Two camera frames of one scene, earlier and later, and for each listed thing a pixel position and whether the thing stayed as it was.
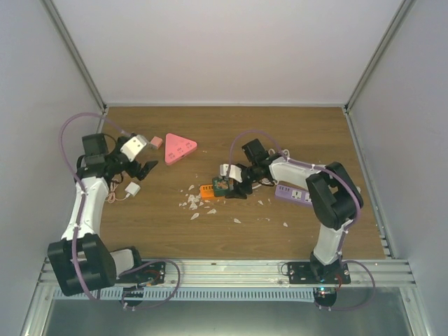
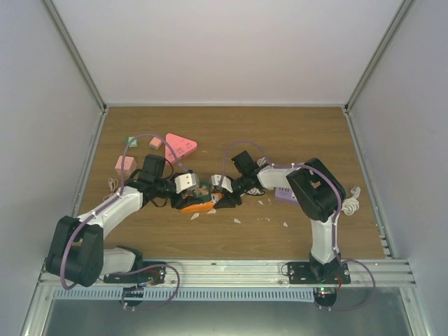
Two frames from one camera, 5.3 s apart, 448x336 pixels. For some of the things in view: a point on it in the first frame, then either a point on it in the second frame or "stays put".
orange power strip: [207, 191] to [202, 207]
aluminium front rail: [261, 274] stays put
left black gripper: [146, 169] to [173, 201]
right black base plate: [316, 273] stays put
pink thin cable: [111, 198] stays put
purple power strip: [293, 194] stays put
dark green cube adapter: [221, 187] to [202, 194]
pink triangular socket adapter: [177, 147] stays put
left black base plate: [152, 274] stays put
